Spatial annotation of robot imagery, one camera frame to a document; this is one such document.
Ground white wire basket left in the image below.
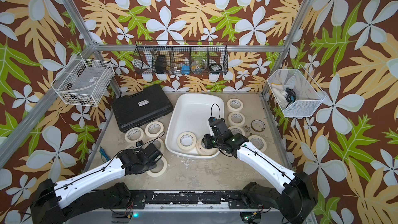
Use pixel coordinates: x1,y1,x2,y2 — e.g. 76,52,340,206
51,54,115,107

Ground black wire basket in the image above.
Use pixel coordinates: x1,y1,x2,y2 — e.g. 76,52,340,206
132,40,229,75

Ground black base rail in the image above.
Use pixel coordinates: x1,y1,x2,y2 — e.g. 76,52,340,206
113,190,271,210

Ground aluminium frame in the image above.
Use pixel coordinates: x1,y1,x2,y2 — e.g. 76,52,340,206
0,0,327,224

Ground white mesh basket right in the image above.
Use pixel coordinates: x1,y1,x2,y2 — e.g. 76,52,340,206
267,66,326,118

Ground blue green cable ties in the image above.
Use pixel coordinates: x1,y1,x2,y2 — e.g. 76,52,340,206
99,146,110,163

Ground white plastic storage box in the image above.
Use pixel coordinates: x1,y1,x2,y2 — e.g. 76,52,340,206
165,93,225,159

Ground black plastic tool case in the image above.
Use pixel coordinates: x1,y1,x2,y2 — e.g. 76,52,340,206
112,85,174,133

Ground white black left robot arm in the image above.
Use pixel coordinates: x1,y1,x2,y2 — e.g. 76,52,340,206
30,144,163,224

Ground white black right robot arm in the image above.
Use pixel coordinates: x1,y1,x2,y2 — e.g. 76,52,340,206
203,117,318,224

